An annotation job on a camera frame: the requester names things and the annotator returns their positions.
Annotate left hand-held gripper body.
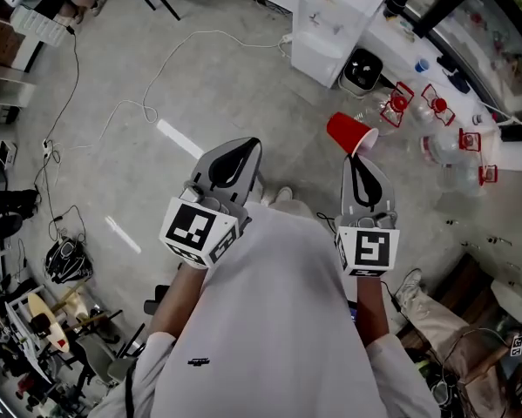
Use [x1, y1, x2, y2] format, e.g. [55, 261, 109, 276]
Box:
[159, 179, 254, 270]

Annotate wooden oval board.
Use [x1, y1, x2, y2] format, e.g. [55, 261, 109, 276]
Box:
[27, 292, 71, 355]

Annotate black office chair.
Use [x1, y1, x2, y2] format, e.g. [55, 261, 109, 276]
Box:
[0, 188, 42, 246]

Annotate grey chair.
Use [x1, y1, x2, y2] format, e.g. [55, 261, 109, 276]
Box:
[75, 333, 135, 387]

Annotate red plastic cup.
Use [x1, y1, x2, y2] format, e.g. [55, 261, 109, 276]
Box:
[326, 111, 380, 158]

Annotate person's left forearm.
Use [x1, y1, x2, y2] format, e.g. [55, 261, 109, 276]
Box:
[148, 261, 210, 348]

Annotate cluttered white table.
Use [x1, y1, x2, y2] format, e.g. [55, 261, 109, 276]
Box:
[0, 285, 70, 385]

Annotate person's white shirt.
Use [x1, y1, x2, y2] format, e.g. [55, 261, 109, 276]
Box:
[88, 200, 443, 418]

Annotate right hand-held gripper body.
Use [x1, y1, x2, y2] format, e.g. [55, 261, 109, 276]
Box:
[334, 211, 400, 278]

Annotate black shoulder strap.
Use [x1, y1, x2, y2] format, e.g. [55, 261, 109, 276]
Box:
[124, 361, 139, 418]

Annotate black tripod legs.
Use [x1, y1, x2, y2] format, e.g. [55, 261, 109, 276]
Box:
[114, 322, 146, 361]

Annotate black cylindrical jar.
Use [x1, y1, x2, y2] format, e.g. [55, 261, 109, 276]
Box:
[383, 0, 413, 20]

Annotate person's right forearm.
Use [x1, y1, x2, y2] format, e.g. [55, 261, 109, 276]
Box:
[355, 274, 392, 348]

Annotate black pouch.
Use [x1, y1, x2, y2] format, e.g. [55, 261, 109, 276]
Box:
[436, 53, 471, 94]

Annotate black floor cable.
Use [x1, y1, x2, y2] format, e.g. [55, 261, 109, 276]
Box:
[33, 24, 87, 246]

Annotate white drawer unit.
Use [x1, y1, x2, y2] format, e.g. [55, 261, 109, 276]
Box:
[10, 4, 72, 48]

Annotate black backpack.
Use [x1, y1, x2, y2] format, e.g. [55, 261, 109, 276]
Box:
[44, 235, 94, 286]

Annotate black stool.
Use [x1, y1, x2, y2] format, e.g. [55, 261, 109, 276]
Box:
[143, 284, 171, 317]

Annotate brown wooden cabinet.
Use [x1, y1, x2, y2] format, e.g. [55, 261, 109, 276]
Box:
[397, 253, 495, 350]

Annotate white shelf unit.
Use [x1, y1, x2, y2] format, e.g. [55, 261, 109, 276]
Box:
[0, 61, 36, 137]

